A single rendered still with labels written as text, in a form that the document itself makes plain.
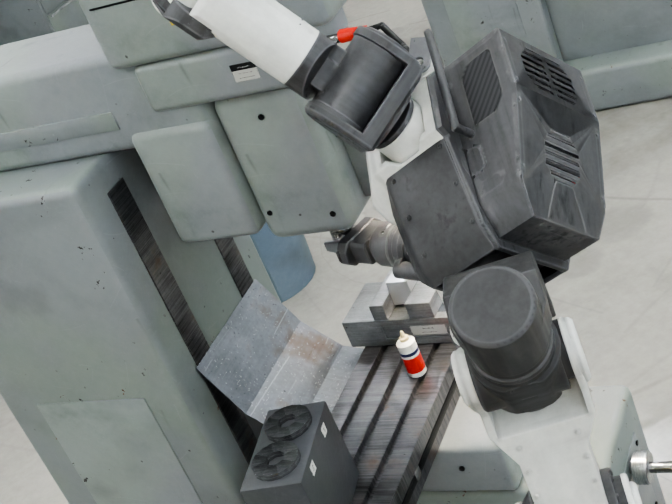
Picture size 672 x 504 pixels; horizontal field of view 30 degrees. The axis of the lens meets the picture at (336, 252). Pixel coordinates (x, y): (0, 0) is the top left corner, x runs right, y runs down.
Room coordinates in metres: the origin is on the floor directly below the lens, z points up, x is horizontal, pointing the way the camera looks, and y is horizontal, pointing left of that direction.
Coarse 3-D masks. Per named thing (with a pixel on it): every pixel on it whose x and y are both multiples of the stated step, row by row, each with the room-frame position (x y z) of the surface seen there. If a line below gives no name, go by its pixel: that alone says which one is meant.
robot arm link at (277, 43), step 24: (216, 0) 1.69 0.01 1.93; (240, 0) 1.69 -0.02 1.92; (264, 0) 1.70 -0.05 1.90; (192, 24) 1.71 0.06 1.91; (216, 24) 1.69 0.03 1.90; (240, 24) 1.68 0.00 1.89; (264, 24) 1.67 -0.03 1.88; (288, 24) 1.68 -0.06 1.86; (240, 48) 1.69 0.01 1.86; (264, 48) 1.67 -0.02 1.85; (288, 48) 1.66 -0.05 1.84; (288, 72) 1.66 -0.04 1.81
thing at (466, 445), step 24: (456, 408) 2.12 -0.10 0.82; (456, 432) 2.04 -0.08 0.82; (480, 432) 2.01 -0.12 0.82; (456, 456) 2.00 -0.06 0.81; (480, 456) 1.97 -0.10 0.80; (504, 456) 1.95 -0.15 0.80; (432, 480) 2.04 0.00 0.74; (456, 480) 2.01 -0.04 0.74; (480, 480) 1.98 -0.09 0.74; (504, 480) 1.95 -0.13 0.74
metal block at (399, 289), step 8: (392, 272) 2.37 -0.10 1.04; (392, 280) 2.34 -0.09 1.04; (400, 280) 2.32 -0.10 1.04; (408, 280) 2.32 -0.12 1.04; (392, 288) 2.33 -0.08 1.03; (400, 288) 2.32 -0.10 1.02; (408, 288) 2.31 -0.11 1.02; (392, 296) 2.34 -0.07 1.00; (400, 296) 2.33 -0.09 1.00; (408, 296) 2.31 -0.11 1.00
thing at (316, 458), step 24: (288, 408) 1.95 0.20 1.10; (312, 408) 1.93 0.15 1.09; (264, 432) 1.92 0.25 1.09; (288, 432) 1.87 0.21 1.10; (312, 432) 1.86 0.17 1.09; (336, 432) 1.93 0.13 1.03; (264, 456) 1.83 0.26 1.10; (288, 456) 1.81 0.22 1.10; (312, 456) 1.81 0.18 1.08; (336, 456) 1.89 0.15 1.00; (264, 480) 1.78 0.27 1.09; (288, 480) 1.76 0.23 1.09; (312, 480) 1.78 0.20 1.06; (336, 480) 1.85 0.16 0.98
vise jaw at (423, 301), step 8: (416, 288) 2.31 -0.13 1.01; (424, 288) 2.30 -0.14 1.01; (416, 296) 2.28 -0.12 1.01; (424, 296) 2.27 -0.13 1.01; (432, 296) 2.26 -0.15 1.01; (408, 304) 2.27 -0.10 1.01; (416, 304) 2.26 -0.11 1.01; (424, 304) 2.24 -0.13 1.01; (432, 304) 2.25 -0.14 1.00; (440, 304) 2.27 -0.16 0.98; (408, 312) 2.27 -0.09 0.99; (416, 312) 2.26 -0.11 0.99; (424, 312) 2.25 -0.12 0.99; (432, 312) 2.24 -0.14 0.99
